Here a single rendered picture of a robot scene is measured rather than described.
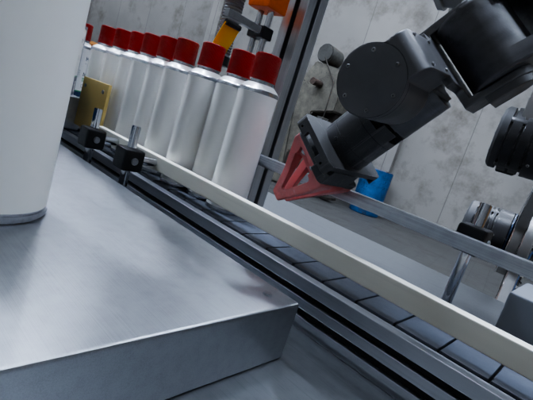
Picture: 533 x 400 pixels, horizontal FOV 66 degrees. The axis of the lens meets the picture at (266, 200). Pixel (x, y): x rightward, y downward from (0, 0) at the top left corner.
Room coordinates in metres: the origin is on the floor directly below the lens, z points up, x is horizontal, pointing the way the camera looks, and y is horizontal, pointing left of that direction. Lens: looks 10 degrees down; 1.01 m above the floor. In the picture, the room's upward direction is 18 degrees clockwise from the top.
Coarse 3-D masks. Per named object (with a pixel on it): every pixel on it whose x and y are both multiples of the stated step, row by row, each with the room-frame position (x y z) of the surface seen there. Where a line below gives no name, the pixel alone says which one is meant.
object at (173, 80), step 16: (176, 48) 0.63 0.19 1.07; (192, 48) 0.62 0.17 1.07; (176, 64) 0.62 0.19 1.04; (192, 64) 0.63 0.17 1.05; (160, 80) 0.63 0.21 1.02; (176, 80) 0.61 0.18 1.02; (160, 96) 0.62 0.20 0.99; (176, 96) 0.61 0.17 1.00; (160, 112) 0.61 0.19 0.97; (176, 112) 0.62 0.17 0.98; (160, 128) 0.61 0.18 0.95; (144, 144) 0.62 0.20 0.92; (160, 144) 0.61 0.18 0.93
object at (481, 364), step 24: (216, 216) 0.49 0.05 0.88; (264, 240) 0.45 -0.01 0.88; (312, 264) 0.42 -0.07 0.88; (336, 288) 0.37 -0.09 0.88; (360, 288) 0.39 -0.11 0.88; (384, 312) 0.35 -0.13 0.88; (408, 312) 0.37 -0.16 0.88; (432, 336) 0.33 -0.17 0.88; (456, 360) 0.29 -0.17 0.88; (480, 360) 0.31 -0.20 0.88; (504, 384) 0.28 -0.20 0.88; (528, 384) 0.29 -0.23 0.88
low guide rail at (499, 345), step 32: (160, 160) 0.57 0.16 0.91; (224, 192) 0.48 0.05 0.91; (256, 224) 0.44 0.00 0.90; (288, 224) 0.41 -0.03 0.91; (320, 256) 0.38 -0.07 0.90; (352, 256) 0.36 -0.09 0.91; (384, 288) 0.34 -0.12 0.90; (416, 288) 0.33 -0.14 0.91; (448, 320) 0.30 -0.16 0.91; (480, 320) 0.30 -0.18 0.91; (512, 352) 0.27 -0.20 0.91
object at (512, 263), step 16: (272, 160) 0.54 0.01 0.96; (304, 176) 0.50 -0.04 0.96; (352, 192) 0.46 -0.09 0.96; (368, 208) 0.44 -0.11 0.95; (384, 208) 0.43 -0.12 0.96; (400, 224) 0.42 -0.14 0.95; (416, 224) 0.41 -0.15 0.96; (432, 224) 0.40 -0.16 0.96; (448, 240) 0.39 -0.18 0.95; (464, 240) 0.38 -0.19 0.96; (480, 256) 0.37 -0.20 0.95; (496, 256) 0.36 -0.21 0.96; (512, 256) 0.35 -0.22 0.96; (528, 272) 0.34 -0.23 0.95
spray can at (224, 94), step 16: (240, 64) 0.55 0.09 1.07; (224, 80) 0.55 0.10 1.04; (240, 80) 0.55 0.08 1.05; (224, 96) 0.55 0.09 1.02; (208, 112) 0.56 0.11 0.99; (224, 112) 0.55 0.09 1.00; (208, 128) 0.55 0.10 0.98; (224, 128) 0.55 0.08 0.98; (208, 144) 0.55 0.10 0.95; (208, 160) 0.55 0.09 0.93; (208, 176) 0.55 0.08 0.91; (192, 192) 0.55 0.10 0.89
